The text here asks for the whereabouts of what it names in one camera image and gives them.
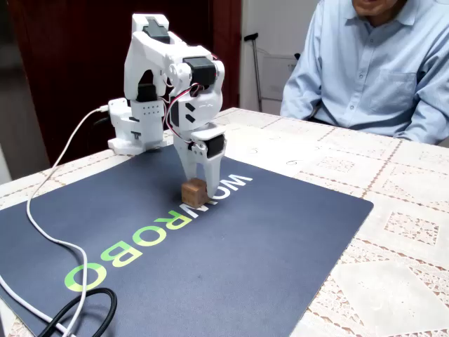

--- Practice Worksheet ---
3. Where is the small wooden cube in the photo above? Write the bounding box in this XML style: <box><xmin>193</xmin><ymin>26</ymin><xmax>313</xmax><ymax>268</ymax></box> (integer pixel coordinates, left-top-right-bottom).
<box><xmin>181</xmin><ymin>178</ymin><xmax>208</xmax><ymax>209</ymax></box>

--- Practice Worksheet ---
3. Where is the grey crutch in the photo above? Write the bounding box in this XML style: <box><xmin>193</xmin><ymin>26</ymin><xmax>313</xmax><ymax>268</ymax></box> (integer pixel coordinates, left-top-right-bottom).
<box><xmin>243</xmin><ymin>32</ymin><xmax>264</xmax><ymax>113</ymax></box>

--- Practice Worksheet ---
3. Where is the dark blue WOWROBO mat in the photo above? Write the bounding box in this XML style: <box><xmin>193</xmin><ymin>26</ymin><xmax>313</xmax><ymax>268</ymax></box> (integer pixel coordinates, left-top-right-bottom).
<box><xmin>0</xmin><ymin>142</ymin><xmax>375</xmax><ymax>337</ymax></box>

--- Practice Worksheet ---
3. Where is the dark red wooden door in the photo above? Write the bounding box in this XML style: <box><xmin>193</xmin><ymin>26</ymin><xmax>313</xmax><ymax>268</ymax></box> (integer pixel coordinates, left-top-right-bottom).
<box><xmin>6</xmin><ymin>0</ymin><xmax>243</xmax><ymax>166</ymax></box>

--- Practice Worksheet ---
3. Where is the person in light blue shirt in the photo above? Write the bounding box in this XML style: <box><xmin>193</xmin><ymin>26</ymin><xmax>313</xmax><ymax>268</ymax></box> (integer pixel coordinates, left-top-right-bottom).
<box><xmin>279</xmin><ymin>0</ymin><xmax>449</xmax><ymax>147</ymax></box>

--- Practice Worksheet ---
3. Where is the cream lace tablecloth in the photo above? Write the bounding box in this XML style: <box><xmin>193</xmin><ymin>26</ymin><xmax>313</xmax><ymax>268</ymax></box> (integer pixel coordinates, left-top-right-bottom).
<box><xmin>0</xmin><ymin>107</ymin><xmax>449</xmax><ymax>337</ymax></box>

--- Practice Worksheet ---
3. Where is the white USB cable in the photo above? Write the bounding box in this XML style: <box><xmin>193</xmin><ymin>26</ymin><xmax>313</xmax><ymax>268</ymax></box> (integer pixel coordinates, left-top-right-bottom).
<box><xmin>0</xmin><ymin>104</ymin><xmax>111</xmax><ymax>337</ymax></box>

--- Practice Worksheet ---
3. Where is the thick black braided cable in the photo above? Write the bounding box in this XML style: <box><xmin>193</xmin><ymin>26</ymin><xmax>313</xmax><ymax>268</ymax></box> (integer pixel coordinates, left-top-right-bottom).
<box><xmin>36</xmin><ymin>287</ymin><xmax>119</xmax><ymax>337</ymax></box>

